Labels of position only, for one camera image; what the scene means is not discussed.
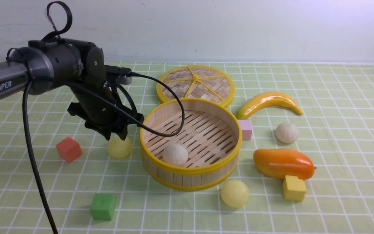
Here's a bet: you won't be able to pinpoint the bamboo steamer tray yellow rim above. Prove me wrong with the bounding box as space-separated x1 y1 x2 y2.
139 98 242 191

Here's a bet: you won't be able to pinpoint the pink cube block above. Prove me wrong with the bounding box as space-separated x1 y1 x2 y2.
238 119 253 140

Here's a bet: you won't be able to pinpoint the white bun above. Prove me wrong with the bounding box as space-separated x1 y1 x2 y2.
275 122 300 144
162 144 189 166

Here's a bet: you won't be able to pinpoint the green checkered tablecloth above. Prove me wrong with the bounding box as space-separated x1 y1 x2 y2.
0 60 374 234

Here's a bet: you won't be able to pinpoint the woven bamboo steamer lid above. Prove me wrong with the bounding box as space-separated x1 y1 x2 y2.
160 65 235 108

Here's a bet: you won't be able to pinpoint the orange toy mango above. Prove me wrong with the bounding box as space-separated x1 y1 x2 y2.
253 148 316 180

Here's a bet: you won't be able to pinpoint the red cube block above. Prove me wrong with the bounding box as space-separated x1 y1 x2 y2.
56 136 83 163

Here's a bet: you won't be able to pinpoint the green cube block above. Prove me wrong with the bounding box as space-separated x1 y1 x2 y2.
90 193 116 221

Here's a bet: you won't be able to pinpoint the yellow toy banana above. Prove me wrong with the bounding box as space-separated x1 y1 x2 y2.
236 92 303 120

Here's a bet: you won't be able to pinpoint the yellow bun front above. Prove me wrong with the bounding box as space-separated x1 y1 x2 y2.
220 179 250 208

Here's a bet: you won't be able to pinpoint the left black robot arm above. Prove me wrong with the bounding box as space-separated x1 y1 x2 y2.
0 39 144 140

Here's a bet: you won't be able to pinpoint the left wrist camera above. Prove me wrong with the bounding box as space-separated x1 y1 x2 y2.
105 65 132 85

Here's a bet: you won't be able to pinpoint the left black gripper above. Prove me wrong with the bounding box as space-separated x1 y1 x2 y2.
67 76 144 141

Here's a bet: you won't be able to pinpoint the yellow cube block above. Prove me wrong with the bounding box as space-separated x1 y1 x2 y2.
282 175 307 202

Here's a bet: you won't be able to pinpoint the yellow bun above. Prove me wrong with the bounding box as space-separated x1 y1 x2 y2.
107 136 133 159
220 179 250 208

